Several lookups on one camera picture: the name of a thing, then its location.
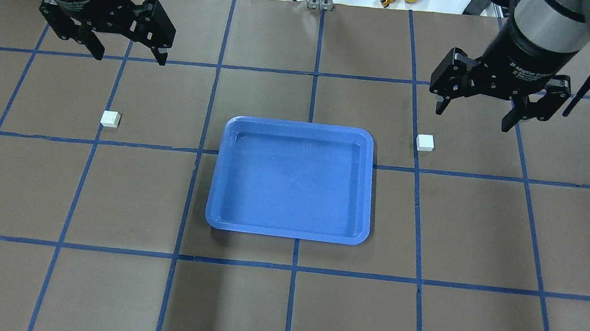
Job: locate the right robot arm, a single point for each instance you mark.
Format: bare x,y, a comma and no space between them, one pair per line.
562,26

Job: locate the white block near right arm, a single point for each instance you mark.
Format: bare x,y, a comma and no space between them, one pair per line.
110,119

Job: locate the white block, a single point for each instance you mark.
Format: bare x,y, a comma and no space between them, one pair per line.
425,142

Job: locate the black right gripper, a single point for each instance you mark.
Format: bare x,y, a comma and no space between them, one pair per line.
523,57

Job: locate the blue plastic tray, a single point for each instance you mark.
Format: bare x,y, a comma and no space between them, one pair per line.
293,179

